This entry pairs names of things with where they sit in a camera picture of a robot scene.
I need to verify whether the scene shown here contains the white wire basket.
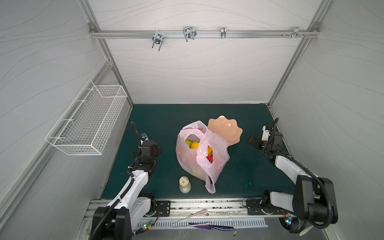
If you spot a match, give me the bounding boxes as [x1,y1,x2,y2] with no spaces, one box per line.
[45,80,127,156]

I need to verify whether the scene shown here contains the pink clear tongs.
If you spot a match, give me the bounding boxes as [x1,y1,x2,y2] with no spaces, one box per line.
[172,209,208,227]

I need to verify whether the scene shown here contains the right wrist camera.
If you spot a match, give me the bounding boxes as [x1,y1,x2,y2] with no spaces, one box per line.
[262,126,270,142]

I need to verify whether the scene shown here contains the small metal ring clamp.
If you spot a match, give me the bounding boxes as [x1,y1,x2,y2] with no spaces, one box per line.
[221,27,227,39]

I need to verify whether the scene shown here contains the small beige bottle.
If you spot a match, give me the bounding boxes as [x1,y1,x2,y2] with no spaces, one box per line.
[179,176,192,194]

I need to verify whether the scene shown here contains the pink plastic bag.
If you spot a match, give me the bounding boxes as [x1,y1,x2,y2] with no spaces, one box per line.
[176,121,230,194]

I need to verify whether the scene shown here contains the red dragon fruit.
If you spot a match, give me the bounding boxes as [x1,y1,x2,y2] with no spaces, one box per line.
[207,154,214,163]

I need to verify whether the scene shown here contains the right silver fork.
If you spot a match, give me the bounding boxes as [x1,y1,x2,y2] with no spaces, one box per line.
[299,226,314,237]

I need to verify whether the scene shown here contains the purple handled knife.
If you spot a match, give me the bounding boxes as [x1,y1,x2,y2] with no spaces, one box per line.
[189,223,235,231]

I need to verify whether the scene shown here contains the middle metal hook clamp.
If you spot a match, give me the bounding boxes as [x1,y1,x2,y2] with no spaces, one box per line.
[183,27,197,42]

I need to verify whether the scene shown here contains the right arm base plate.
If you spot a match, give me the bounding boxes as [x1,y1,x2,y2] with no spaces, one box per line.
[244,199,286,216]

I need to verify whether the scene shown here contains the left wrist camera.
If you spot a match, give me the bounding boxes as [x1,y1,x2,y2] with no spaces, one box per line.
[139,133,149,142]

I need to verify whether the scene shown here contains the left metal hook clamp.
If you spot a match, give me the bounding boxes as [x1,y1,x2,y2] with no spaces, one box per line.
[152,33,164,51]

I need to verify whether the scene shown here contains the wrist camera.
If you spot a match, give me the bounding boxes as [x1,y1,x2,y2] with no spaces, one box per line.
[262,126,270,142]
[139,133,149,142]

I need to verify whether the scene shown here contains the metal crossbar rail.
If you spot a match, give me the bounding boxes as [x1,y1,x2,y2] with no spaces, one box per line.
[90,29,320,39]

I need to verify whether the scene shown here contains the metal hook clamp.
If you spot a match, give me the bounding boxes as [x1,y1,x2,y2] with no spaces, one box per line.
[183,27,197,42]
[152,33,164,51]

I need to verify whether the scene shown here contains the green fruit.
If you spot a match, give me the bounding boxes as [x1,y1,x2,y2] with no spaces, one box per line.
[185,140,194,149]

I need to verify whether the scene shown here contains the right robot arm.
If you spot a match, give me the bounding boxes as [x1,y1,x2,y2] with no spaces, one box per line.
[242,118,339,235]

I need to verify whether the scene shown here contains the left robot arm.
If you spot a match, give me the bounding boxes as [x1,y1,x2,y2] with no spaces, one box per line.
[89,122,161,240]

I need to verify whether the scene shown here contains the right metal bracket clamp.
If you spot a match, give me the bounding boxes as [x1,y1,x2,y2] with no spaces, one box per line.
[282,27,309,39]

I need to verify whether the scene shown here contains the yellow banana bunch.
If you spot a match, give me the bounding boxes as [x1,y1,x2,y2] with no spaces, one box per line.
[190,141,214,156]

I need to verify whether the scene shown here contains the tan fruit plate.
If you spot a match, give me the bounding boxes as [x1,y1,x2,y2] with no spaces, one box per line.
[208,116,243,146]

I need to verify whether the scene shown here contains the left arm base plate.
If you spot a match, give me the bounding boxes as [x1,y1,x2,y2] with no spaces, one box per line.
[145,200,171,217]

